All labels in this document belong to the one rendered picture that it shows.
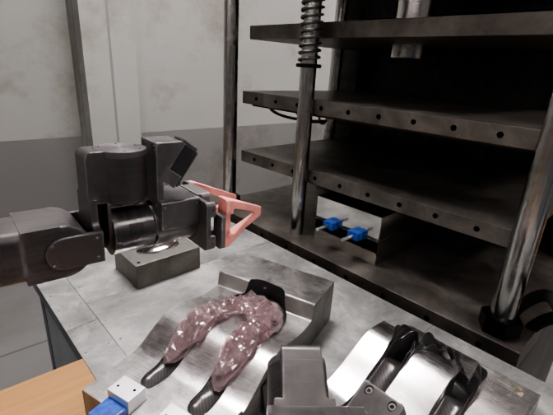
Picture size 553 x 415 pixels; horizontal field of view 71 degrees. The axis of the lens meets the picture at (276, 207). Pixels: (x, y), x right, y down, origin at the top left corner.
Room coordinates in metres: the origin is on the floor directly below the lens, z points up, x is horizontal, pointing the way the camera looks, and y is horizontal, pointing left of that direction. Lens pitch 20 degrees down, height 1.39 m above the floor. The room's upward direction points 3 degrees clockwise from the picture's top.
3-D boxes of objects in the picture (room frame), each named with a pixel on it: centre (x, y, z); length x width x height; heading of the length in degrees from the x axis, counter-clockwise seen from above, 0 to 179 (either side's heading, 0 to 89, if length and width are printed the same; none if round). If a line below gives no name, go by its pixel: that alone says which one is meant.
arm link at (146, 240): (0.43, 0.18, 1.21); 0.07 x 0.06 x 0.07; 131
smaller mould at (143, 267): (1.03, 0.35, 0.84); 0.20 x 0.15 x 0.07; 134
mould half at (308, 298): (0.67, 0.08, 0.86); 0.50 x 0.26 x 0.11; 151
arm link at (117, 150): (0.41, 0.21, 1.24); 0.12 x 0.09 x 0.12; 131
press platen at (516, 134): (1.54, -0.48, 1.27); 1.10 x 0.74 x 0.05; 44
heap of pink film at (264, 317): (0.66, 0.08, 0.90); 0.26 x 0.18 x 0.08; 151
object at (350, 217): (1.42, -0.42, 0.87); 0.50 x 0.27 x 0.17; 134
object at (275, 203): (1.51, -0.44, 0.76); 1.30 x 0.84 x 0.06; 44
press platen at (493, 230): (1.54, -0.48, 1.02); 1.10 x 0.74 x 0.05; 44
